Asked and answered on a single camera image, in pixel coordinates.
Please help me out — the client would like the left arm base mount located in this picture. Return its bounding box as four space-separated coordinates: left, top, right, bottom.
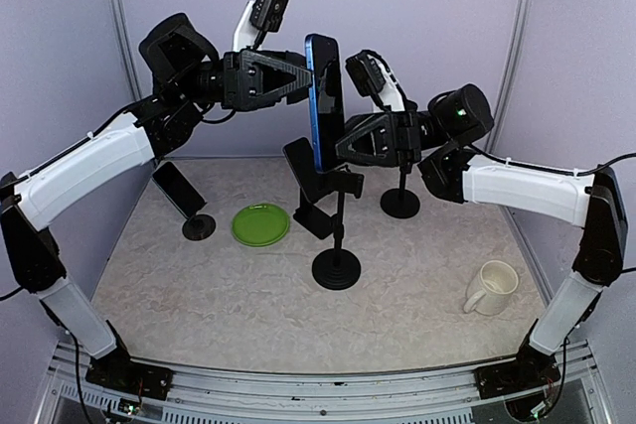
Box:
85 321 173 401

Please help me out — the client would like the green plate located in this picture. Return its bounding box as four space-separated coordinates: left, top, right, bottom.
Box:
232 204 290 247

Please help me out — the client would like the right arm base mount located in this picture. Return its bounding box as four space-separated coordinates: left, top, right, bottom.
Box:
474 321 561 399

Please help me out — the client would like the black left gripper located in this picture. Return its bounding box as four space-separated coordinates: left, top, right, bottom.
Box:
176 44 341 108

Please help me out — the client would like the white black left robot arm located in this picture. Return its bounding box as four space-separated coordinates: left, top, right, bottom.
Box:
1 13 312 389

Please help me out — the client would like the cream ceramic mug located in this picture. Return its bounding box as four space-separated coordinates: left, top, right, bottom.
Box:
462 260 520 316

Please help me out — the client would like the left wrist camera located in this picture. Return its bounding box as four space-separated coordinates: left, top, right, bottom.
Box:
233 0 289 52

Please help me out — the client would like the front aluminium rail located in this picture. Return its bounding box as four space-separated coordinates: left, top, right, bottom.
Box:
30 342 613 423

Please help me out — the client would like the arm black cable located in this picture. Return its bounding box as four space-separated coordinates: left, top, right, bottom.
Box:
198 105 239 125
466 143 636 276

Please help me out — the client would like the right aluminium frame post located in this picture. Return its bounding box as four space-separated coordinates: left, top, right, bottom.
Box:
496 0 541 107

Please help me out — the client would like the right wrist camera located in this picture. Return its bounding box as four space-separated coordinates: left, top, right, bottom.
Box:
345 50 418 113

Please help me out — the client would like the black folding phone stand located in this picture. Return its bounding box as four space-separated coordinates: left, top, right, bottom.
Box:
293 171 344 239

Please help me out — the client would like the black round-base clamp stand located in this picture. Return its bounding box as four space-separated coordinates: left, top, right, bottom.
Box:
380 166 420 219

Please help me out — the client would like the black tall round-base stand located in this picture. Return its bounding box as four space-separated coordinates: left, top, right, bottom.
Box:
312 166 364 291

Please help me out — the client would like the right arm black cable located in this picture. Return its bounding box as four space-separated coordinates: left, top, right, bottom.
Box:
466 143 636 276

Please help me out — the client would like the aluminium frame post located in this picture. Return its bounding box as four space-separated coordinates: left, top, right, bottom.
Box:
108 0 142 100
496 0 541 107

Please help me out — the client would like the blue phone face down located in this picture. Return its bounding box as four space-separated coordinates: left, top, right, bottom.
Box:
305 34 345 173

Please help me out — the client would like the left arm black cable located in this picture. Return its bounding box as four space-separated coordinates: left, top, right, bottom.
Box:
198 105 239 125

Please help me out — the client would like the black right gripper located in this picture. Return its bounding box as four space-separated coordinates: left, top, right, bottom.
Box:
322 107 448 166

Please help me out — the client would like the black phone purple edge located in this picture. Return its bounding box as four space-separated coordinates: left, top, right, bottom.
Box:
283 137 325 204

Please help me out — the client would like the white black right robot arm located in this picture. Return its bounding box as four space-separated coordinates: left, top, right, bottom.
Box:
335 83 628 388

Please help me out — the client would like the left aluminium frame post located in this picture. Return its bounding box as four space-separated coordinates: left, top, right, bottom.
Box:
108 0 142 100

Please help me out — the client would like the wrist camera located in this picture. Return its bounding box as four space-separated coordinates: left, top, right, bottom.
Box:
233 0 289 52
345 50 418 113

